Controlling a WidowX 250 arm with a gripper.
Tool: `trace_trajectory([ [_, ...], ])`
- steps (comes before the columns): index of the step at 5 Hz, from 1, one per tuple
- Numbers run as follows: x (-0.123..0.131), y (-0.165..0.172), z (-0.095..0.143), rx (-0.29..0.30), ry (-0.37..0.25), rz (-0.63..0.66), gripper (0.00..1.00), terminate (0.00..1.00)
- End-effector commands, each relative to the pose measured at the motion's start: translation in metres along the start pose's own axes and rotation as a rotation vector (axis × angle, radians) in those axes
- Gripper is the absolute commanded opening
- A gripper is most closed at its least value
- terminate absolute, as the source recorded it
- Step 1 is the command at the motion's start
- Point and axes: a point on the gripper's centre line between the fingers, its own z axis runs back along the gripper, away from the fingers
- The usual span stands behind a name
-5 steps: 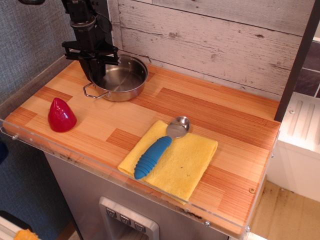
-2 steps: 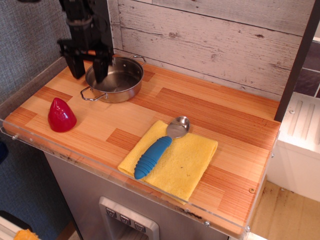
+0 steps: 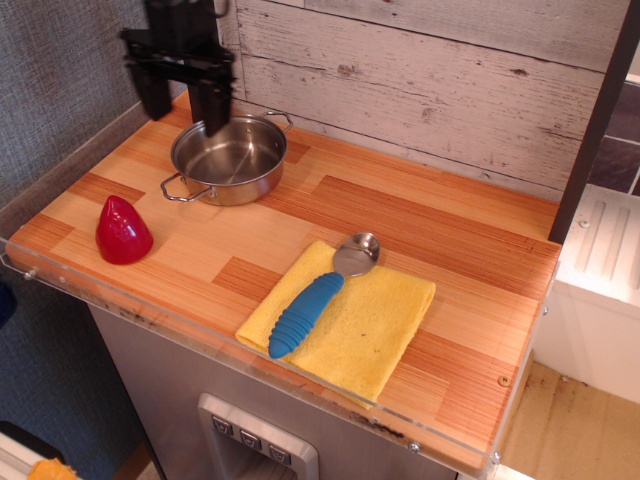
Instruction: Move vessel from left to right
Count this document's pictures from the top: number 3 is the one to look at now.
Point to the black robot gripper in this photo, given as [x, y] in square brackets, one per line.
[181, 43]

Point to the stainless steel pot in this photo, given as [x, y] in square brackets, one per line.
[240, 164]

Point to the red plastic pepper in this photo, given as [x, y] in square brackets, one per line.
[122, 237]

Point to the clear acrylic edge guard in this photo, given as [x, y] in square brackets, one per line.
[449, 399]

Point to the yellow folded cloth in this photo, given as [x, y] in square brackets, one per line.
[359, 339]

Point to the grey toy fridge cabinet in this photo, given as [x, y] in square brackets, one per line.
[206, 419]

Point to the orange object bottom left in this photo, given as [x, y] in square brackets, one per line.
[51, 469]

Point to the white toy sink unit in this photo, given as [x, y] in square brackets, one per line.
[589, 327]

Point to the blue handled metal spoon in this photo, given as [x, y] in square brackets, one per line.
[356, 256]

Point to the dark right frame post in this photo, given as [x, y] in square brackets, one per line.
[606, 101]

